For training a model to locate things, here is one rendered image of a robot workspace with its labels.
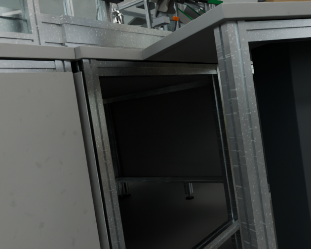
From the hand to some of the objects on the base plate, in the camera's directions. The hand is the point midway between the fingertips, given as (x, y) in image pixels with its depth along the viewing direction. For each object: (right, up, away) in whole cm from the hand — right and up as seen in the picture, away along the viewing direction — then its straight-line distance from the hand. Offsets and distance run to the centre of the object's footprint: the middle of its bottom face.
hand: (159, 14), depth 158 cm
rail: (0, -26, -30) cm, 40 cm away
